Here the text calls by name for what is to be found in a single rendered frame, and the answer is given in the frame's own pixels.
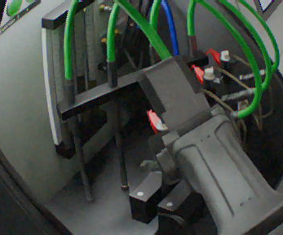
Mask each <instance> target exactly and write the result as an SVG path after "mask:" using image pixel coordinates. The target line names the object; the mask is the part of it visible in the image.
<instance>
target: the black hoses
mask: <svg viewBox="0 0 283 235"><path fill-rule="evenodd" d="M127 1H128V2H129V3H130V4H131V5H132V6H133V7H134V8H135V9H136V10H137V11H138V12H139V13H140V14H141V15H142V16H143V17H144V18H145V19H146V18H147V16H148V10H149V8H150V6H151V2H152V0H148V1H147V6H146V8H145V10H144V14H143V13H142V12H141V7H142V3H143V0H139V2H138V6H136V5H135V4H134V3H133V2H131V0H127ZM129 21H130V16H129V15H128V13H126V20H125V25H124V30H123V35H122V40H121V43H119V42H115V45H114V46H117V47H119V49H118V54H117V53H116V52H115V57H116V61H117V70H119V69H120V68H121V67H122V66H123V65H124V64H126V63H127V62H129V64H130V66H131V68H132V69H133V70H134V71H137V70H140V69H142V68H143V63H144V52H143V50H142V49H140V48H141V46H142V44H143V42H144V39H145V38H144V37H145V36H146V35H145V34H144V32H143V33H142V35H141V37H140V40H139V42H138V43H137V41H138V39H139V36H140V34H141V31H142V29H141V28H140V27H138V31H137V34H136V35H135V39H134V41H133V42H132V40H133V37H134V34H135V30H136V27H137V24H136V22H133V25H132V30H131V32H130V36H129V39H128V42H126V43H125V41H126V35H127V31H128V27H129ZM131 42H132V45H131ZM136 45H137V46H136ZM129 49H130V50H129ZM137 52H139V64H138V68H136V66H135V63H134V61H133V60H132V57H135V56H136V53H137ZM122 53H123V55H122ZM121 56H122V57H121ZM98 70H103V71H104V72H105V73H106V74H107V75H108V71H107V68H106V67H105V66H104V65H103V64H101V63H100V64H99V66H98Z"/></svg>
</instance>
